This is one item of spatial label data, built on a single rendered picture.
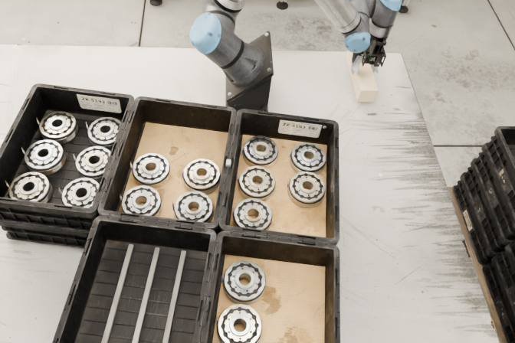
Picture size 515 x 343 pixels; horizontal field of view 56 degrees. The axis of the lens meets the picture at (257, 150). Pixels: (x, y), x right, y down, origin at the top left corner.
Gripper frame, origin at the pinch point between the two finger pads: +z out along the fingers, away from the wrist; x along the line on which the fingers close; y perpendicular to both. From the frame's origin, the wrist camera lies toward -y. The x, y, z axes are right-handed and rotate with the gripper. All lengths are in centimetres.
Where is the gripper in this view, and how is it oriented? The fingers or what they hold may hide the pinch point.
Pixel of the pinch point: (362, 70)
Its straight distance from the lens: 186.5
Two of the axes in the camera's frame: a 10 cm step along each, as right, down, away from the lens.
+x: 10.0, 0.0, 1.0
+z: -0.8, 5.9, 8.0
